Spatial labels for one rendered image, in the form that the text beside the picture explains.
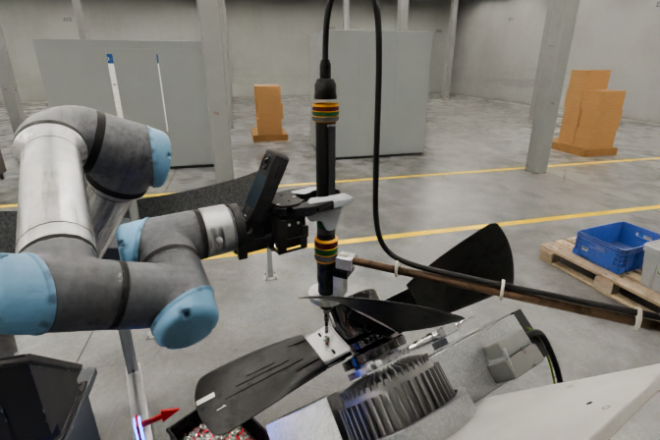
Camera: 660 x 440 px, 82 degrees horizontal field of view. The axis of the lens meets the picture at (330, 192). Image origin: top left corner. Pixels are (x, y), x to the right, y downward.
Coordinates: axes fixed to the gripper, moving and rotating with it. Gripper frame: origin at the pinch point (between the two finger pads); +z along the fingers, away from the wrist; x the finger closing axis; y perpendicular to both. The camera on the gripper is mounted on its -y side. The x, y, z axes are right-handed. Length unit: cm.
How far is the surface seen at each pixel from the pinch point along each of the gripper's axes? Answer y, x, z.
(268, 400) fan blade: 32.2, 6.2, -18.3
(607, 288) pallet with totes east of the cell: 146, -53, 281
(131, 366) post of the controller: 62, -52, -39
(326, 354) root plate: 32.2, 2.1, -4.4
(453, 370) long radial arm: 39.4, 13.2, 19.9
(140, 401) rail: 64, -40, -38
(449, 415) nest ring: 34.8, 22.8, 7.5
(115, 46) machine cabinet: -49, -634, 3
